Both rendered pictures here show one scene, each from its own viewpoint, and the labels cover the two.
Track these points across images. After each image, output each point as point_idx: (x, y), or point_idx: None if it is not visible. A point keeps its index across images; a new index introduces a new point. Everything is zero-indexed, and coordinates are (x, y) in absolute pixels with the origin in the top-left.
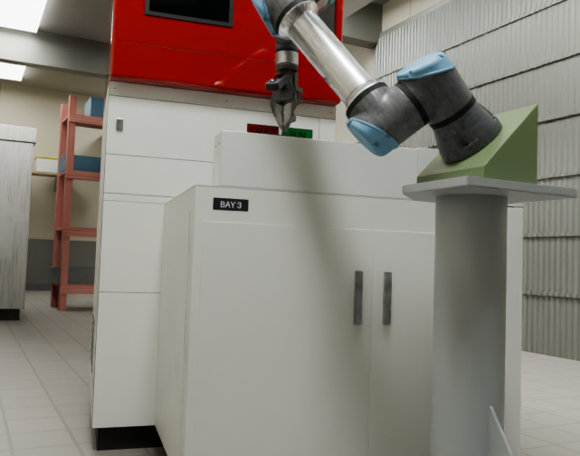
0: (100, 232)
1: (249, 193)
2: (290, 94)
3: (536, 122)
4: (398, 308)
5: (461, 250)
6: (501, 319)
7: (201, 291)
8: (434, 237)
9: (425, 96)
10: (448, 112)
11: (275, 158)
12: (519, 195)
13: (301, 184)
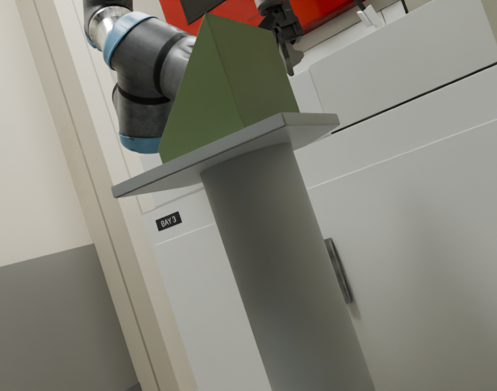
0: None
1: (176, 204)
2: (274, 37)
3: (211, 41)
4: (357, 278)
5: (223, 245)
6: (291, 326)
7: (177, 308)
8: (371, 171)
9: (123, 81)
10: (150, 84)
11: None
12: (236, 153)
13: None
